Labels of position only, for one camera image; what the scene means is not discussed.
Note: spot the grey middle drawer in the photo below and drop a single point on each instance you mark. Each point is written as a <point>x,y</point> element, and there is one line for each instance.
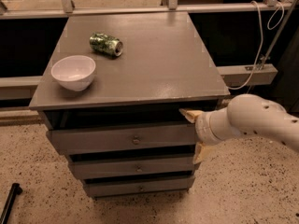
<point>133,166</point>

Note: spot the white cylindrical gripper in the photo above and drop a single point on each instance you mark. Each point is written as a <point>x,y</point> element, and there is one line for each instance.
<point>203,127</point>

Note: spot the grey drawer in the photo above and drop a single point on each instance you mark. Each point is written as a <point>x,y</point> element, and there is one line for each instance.
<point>92,140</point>
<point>165,183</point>
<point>133,166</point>

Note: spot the black pole on floor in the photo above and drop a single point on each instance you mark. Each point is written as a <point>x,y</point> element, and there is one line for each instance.
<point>13,193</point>

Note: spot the grey metal railing frame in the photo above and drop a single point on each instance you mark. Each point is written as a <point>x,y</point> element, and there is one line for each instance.
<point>124,10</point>

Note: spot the green crushed soda can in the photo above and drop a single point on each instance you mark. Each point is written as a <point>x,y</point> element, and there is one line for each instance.
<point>106,44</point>

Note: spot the grey top drawer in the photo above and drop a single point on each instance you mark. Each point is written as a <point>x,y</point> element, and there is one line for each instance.
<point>92,140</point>

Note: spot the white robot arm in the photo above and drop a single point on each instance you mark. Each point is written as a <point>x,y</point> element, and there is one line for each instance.
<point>245,115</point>

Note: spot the grey wooden drawer cabinet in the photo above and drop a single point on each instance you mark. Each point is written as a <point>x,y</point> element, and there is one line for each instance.
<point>65,116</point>

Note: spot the white bowl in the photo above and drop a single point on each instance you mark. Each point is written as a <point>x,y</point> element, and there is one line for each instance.
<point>75,73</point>

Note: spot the grey bottom drawer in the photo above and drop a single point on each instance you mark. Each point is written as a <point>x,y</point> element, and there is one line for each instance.
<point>165,183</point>

